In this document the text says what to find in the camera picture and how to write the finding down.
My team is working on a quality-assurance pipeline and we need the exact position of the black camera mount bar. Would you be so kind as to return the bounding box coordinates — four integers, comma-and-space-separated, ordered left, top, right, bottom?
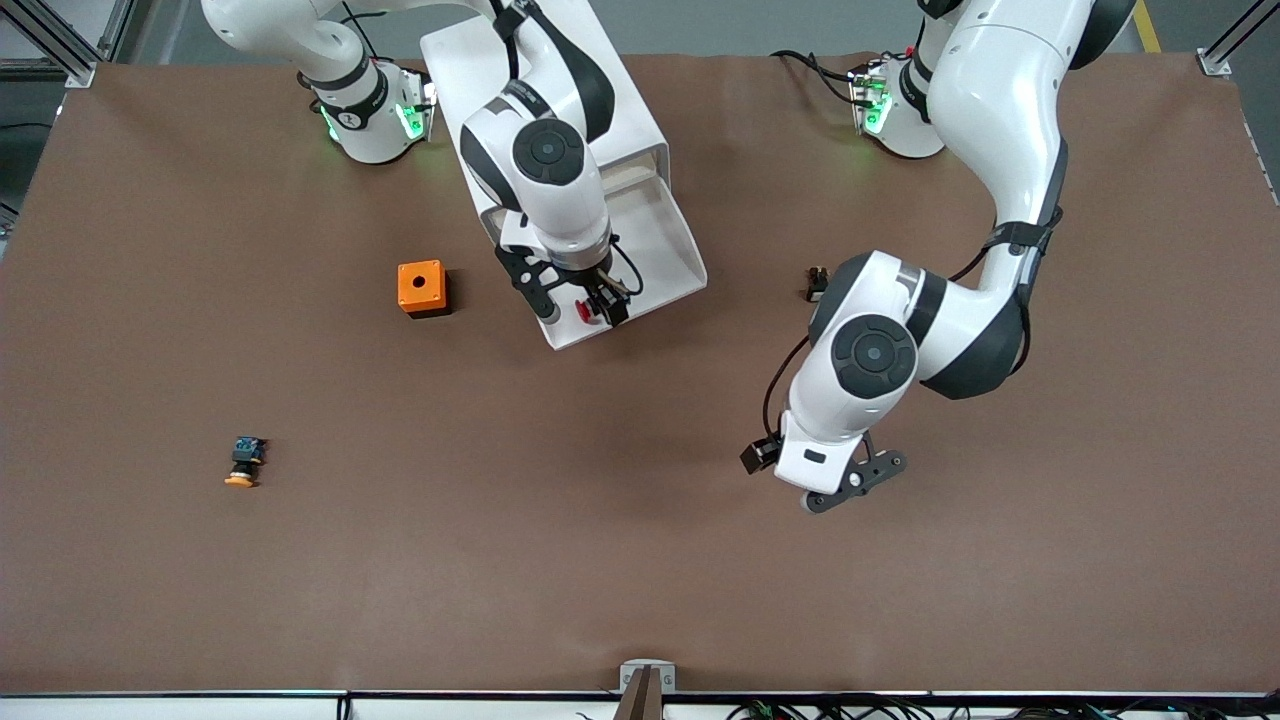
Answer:
803, 448, 909, 516
495, 243, 563, 324

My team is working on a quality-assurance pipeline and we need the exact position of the tangled cable bundle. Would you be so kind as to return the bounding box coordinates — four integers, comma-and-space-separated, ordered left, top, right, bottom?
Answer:
575, 700, 1280, 720

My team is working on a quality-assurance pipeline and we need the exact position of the orange cap push button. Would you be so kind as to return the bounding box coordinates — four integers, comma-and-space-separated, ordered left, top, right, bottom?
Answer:
223, 436, 269, 489

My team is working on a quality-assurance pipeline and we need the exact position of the black left camera mount bar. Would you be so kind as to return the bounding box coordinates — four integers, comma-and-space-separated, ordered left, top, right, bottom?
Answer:
803, 448, 909, 516

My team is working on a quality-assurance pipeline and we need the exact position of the aluminium frame profile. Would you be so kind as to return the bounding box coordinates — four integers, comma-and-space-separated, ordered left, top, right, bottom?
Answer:
1198, 0, 1280, 78
0, 0, 136, 89

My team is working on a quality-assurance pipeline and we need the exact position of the brown table cover sheet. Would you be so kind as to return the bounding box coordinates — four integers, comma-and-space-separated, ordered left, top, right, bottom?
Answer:
0, 50, 1280, 696

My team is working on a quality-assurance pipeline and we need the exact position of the black right camera mount bar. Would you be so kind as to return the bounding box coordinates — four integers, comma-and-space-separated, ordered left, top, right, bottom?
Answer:
495, 243, 563, 324

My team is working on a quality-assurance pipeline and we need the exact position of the orange button enclosure box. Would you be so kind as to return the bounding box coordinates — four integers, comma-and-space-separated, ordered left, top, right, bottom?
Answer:
397, 260, 452, 319

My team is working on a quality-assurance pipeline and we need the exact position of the white table edge rail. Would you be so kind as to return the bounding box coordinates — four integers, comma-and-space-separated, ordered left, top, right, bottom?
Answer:
0, 693, 1280, 720

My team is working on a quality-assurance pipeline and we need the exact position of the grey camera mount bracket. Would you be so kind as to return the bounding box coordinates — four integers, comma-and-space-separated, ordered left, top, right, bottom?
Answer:
618, 658, 678, 720

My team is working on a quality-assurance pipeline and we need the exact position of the black base cable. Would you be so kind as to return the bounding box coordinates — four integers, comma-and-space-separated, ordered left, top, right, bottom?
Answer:
770, 48, 861, 106

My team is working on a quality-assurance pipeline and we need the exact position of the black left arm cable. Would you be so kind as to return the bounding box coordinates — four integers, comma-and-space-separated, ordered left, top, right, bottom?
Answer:
763, 205, 1063, 446

